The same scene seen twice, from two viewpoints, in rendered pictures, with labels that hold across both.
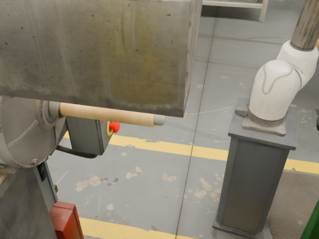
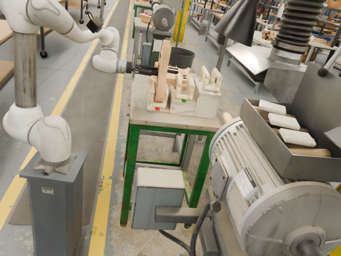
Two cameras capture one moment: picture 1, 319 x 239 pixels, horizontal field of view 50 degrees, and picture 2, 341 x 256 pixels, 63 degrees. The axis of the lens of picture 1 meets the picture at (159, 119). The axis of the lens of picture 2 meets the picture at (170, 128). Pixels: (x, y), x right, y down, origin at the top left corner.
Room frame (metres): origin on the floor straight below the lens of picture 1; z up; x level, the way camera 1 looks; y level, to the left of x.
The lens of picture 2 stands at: (1.09, 0.87, 1.71)
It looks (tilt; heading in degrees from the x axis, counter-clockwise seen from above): 29 degrees down; 247
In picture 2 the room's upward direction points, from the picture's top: 11 degrees clockwise
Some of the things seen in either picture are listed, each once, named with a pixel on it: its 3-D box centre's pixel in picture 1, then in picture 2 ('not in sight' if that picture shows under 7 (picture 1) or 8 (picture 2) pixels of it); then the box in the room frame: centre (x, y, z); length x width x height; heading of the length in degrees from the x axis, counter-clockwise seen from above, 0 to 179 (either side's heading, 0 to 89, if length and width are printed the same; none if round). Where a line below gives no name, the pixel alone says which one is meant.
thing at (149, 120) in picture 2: not in sight; (163, 147); (0.41, -0.79, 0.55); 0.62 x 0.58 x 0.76; 79
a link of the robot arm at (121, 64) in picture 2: not in sight; (122, 66); (0.77, -0.85, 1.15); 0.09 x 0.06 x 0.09; 75
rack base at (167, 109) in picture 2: not in sight; (158, 102); (0.52, -0.77, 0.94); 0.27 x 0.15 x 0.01; 76
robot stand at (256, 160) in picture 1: (251, 173); (58, 208); (1.16, -0.46, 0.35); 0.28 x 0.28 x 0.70; 71
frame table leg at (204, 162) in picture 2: not in sight; (198, 183); (0.22, -0.47, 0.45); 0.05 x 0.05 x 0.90; 79
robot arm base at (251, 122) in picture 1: (261, 114); (54, 160); (1.16, -0.45, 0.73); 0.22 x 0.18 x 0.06; 71
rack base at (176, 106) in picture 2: not in sight; (180, 100); (0.37, -0.73, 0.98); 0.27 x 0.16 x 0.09; 76
